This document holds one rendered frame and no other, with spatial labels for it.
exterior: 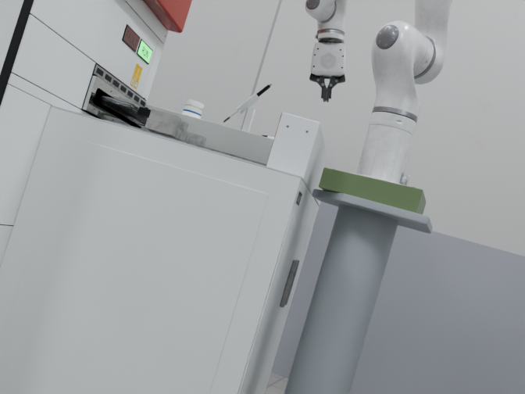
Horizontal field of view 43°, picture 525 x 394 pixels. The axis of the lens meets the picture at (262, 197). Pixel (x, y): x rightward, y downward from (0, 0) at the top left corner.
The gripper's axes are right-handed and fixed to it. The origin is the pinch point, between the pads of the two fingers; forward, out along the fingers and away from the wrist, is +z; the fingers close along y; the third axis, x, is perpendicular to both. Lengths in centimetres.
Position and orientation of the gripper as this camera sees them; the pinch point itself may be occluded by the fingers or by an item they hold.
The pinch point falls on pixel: (326, 94)
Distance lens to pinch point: 199.5
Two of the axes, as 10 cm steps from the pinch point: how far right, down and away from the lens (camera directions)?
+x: 1.3, 0.8, 9.9
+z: -0.8, 9.9, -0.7
